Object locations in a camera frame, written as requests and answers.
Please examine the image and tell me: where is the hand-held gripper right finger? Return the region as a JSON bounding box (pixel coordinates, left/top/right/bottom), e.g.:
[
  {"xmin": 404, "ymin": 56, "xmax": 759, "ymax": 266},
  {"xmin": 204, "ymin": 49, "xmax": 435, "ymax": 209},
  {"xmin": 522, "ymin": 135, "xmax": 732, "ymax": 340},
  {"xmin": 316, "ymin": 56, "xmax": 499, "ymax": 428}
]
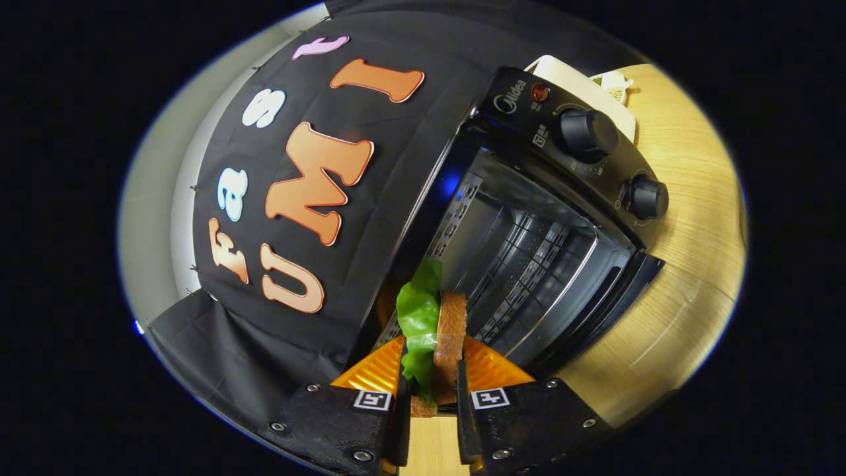
[{"xmin": 456, "ymin": 334, "xmax": 615, "ymax": 476}]

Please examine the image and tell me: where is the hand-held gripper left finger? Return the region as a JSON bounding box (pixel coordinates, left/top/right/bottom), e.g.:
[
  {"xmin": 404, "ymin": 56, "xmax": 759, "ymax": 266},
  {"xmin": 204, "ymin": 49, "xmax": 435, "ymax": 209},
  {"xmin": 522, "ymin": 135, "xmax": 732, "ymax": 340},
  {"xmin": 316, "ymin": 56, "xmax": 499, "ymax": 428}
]
[{"xmin": 258, "ymin": 334, "xmax": 414, "ymax": 476}]

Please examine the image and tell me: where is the lettuce bread sandwich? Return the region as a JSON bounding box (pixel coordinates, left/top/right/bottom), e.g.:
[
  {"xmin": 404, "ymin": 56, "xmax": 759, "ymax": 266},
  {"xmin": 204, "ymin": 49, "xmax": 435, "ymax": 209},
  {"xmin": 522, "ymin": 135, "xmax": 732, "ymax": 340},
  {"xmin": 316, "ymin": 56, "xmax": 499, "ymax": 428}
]
[{"xmin": 395, "ymin": 258, "xmax": 468, "ymax": 418}]

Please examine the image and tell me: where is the black toaster oven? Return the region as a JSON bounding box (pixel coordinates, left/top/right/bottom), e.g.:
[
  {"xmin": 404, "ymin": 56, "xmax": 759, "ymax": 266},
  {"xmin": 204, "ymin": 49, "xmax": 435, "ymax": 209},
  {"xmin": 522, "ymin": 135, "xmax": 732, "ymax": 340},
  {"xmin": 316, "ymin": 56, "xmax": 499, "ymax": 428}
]
[{"xmin": 350, "ymin": 66, "xmax": 670, "ymax": 381}]

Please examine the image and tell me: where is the white pop-up toaster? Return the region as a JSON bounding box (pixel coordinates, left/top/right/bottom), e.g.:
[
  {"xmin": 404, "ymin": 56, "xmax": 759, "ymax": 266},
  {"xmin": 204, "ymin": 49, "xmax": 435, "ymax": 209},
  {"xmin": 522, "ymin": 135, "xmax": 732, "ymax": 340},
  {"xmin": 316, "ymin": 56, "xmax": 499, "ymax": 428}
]
[{"xmin": 524, "ymin": 54, "xmax": 638, "ymax": 143}]

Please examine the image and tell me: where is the small white sectioned dish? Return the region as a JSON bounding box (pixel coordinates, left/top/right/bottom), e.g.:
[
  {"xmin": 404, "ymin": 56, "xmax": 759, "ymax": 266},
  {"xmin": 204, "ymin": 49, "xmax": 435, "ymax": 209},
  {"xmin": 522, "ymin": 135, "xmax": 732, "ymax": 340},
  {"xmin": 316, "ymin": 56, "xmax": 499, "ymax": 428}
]
[{"xmin": 590, "ymin": 70, "xmax": 634, "ymax": 105}]

